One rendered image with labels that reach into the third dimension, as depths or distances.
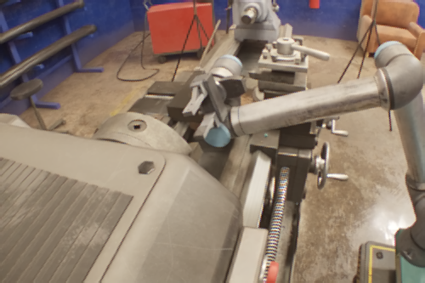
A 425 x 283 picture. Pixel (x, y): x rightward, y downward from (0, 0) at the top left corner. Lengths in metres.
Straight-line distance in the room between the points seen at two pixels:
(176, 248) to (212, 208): 0.05
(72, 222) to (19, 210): 0.06
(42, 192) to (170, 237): 0.12
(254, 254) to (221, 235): 0.04
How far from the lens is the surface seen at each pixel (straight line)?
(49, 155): 0.31
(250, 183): 0.87
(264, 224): 1.32
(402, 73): 0.76
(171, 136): 0.53
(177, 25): 3.84
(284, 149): 1.08
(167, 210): 0.22
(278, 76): 0.94
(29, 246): 0.23
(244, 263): 0.25
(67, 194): 0.25
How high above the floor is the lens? 1.50
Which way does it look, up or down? 39 degrees down
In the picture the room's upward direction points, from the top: 5 degrees counter-clockwise
